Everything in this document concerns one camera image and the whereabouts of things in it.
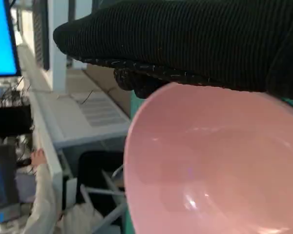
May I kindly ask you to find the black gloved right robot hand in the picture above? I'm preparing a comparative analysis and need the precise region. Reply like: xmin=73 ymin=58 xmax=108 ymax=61
xmin=52 ymin=0 xmax=293 ymax=101

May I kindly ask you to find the pink bowl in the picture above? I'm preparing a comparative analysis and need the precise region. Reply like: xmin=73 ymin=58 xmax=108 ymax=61
xmin=123 ymin=81 xmax=293 ymax=234

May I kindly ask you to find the small white grille cabinet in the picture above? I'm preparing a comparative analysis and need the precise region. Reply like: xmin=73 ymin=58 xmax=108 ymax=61
xmin=29 ymin=90 xmax=132 ymax=176

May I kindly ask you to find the grey chair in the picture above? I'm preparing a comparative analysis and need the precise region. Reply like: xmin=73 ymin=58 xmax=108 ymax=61
xmin=63 ymin=151 xmax=127 ymax=234

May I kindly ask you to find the blue monitor screen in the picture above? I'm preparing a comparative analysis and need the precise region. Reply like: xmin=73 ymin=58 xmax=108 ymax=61
xmin=0 ymin=0 xmax=22 ymax=78

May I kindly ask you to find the seated person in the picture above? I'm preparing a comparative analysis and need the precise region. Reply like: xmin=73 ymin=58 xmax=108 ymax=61
xmin=21 ymin=148 xmax=103 ymax=234

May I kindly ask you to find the dark laptop screen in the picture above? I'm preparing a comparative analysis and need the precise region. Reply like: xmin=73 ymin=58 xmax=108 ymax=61
xmin=0 ymin=144 xmax=21 ymax=220

